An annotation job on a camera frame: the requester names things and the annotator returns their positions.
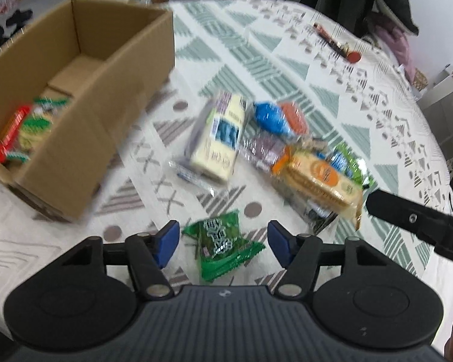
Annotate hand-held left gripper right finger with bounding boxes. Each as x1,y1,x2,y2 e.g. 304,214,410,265
267,220,386,298

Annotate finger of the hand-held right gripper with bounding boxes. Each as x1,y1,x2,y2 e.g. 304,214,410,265
365,190,453,268

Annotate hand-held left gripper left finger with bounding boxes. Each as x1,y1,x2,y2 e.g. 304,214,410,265
59,220,181,299

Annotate blue snack packet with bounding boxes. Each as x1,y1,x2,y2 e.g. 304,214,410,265
252,100,294,137

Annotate brown cardboard box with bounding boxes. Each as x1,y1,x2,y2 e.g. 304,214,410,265
0,0,175,223

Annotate bright green crinkled packet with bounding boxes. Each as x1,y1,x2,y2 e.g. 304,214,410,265
332,143,374,189

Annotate clear plastic wrapper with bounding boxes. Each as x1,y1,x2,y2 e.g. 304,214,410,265
168,160,216,197

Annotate orange yellow cracker packet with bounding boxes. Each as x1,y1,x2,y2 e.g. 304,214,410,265
271,147,365,231

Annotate purple snack packet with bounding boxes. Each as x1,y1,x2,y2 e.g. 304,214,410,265
239,132,288,170

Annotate cream biscuit packet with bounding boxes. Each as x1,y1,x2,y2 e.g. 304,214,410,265
183,90,250,186

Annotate white shelf unit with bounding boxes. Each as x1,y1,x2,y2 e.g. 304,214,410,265
417,64,453,182

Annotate orange snack packet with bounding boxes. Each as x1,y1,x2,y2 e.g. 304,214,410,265
279,100,310,137

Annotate woven basket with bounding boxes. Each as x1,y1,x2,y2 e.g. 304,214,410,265
413,68,429,91

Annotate red wooden stamp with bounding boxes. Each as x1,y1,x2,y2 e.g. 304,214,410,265
342,43,363,64

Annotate pink garment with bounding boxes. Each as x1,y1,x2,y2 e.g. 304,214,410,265
373,22,416,84

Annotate green white snack packet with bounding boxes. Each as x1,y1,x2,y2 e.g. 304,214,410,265
5,147,35,164
33,96,71,114
18,115,54,148

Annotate red snack packet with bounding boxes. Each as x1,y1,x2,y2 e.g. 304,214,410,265
0,104,33,163

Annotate patterned white green tablecloth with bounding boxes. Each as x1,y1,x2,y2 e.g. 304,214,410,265
0,0,453,325

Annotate red handled scissors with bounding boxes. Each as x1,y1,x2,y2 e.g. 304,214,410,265
312,21,344,51

